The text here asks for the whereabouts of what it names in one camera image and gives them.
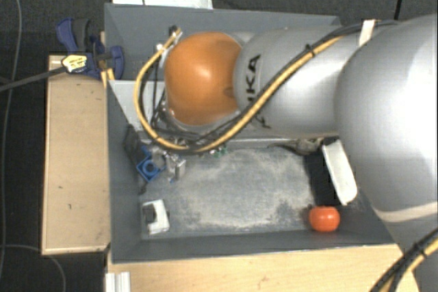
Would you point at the pale wood board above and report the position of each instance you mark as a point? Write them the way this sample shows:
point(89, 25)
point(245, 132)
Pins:
point(75, 164)

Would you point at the white and black small box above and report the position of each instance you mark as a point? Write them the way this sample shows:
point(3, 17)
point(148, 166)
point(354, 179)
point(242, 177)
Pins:
point(158, 220)

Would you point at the white curved plastic piece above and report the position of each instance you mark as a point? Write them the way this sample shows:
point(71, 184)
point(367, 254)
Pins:
point(340, 174)

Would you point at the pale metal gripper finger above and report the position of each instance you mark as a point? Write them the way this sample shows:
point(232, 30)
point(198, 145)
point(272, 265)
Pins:
point(180, 168)
point(169, 169)

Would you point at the grey-brown lumpy object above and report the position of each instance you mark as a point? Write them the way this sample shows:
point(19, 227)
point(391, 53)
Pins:
point(301, 146)

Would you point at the grey metal bin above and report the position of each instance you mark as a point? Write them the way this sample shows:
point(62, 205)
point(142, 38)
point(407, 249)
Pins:
point(239, 188)

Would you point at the orange toy tomato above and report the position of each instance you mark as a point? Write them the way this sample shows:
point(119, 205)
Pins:
point(324, 219)

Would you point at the blue block with round hole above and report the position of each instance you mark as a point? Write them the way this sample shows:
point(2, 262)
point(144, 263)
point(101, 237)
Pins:
point(148, 168)

